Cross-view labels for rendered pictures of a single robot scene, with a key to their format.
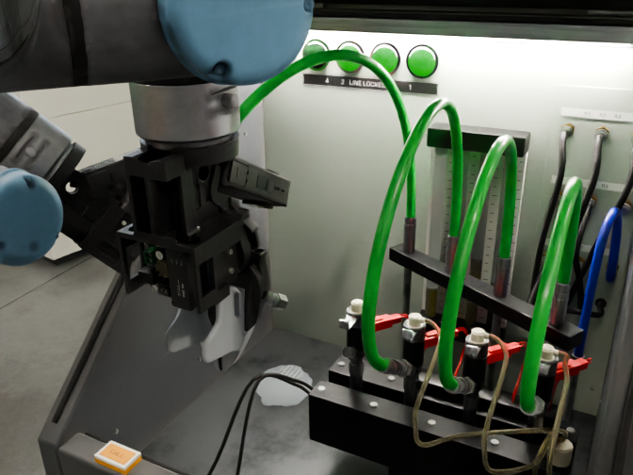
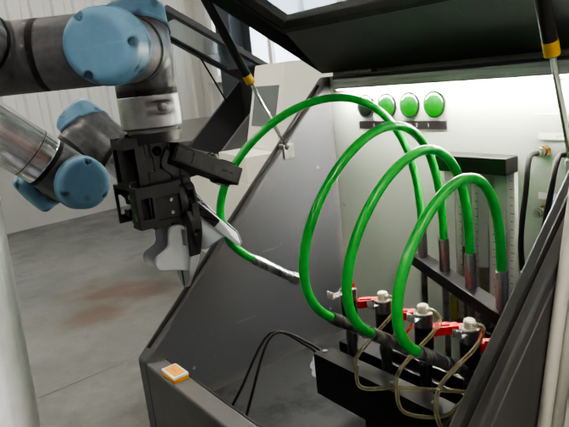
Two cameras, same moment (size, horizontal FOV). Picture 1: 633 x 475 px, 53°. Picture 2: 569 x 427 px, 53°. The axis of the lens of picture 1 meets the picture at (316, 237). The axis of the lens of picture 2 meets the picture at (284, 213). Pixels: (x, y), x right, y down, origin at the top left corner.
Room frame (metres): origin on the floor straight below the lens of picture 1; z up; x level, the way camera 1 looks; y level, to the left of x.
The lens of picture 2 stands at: (-0.13, -0.36, 1.46)
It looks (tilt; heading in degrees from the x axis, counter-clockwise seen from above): 14 degrees down; 26
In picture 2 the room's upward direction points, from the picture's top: 6 degrees counter-clockwise
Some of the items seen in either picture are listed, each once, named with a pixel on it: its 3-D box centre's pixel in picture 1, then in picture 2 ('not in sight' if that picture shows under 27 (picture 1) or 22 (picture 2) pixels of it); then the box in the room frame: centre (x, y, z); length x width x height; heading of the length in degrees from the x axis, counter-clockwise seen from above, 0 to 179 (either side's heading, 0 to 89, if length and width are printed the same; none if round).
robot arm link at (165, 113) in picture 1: (189, 108); (151, 114); (0.45, 0.09, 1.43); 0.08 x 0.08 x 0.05
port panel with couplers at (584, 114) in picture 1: (587, 199); (566, 211); (0.85, -0.39, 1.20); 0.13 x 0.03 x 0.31; 62
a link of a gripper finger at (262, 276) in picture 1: (238, 279); (186, 222); (0.46, 0.06, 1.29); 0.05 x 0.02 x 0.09; 62
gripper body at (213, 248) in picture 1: (191, 217); (155, 179); (0.45, 0.09, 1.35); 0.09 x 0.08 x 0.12; 152
